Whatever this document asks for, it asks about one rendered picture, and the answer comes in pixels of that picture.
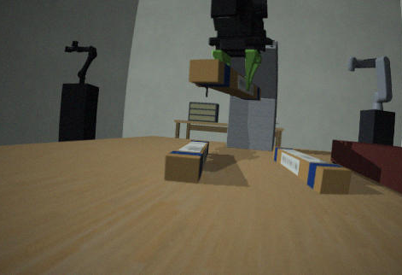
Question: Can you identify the long tan cardboard box with blue bands and white label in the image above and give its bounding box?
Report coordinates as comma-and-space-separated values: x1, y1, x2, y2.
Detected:
189, 59, 261, 101

